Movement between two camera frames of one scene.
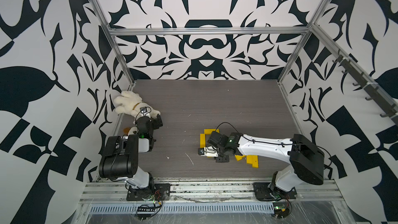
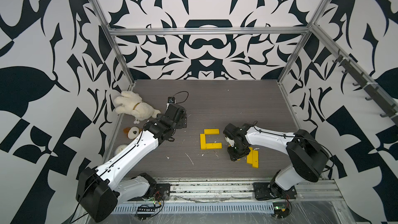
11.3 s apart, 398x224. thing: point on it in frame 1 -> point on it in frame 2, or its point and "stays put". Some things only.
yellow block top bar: x=209 y=131 stays put
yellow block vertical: x=202 y=140 stays put
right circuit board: x=281 y=209 stays put
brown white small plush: x=132 y=130 stays put
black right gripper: x=220 y=159 -> x=233 y=156
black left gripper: x=155 y=125 -> x=183 y=122
